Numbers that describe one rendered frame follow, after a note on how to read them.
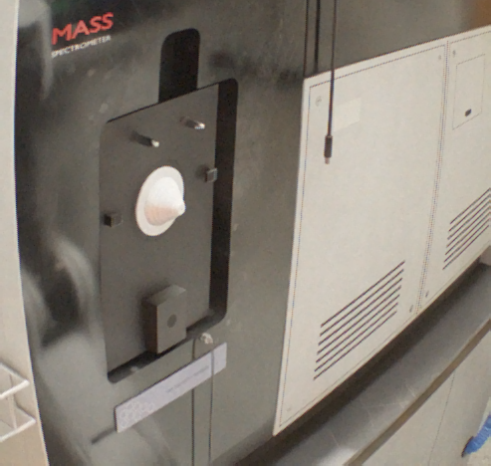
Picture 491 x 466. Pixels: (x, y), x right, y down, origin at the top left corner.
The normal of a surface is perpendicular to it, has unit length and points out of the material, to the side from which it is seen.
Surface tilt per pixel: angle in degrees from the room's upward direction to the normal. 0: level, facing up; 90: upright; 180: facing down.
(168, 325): 90
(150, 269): 90
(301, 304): 90
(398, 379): 0
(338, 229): 90
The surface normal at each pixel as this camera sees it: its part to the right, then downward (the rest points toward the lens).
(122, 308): 0.80, 0.29
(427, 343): 0.05, -0.91
